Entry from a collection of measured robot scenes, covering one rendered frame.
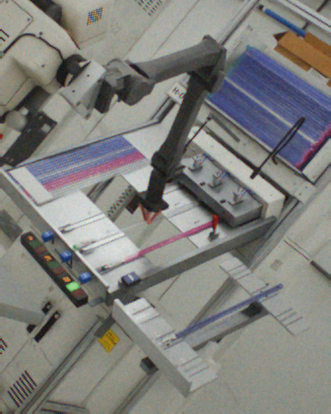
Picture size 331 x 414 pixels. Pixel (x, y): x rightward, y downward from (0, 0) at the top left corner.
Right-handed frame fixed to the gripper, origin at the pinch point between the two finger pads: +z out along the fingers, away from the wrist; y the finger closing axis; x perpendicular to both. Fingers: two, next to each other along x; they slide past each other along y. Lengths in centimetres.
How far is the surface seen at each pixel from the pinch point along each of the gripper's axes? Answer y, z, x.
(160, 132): 41, -2, -38
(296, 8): 30, -55, -83
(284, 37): 45, -33, -100
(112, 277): -14.8, 3.9, 24.7
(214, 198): -6.0, -6.6, -23.2
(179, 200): 4.4, -0.2, -17.8
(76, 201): 21.7, 2.9, 14.2
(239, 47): 38, -37, -66
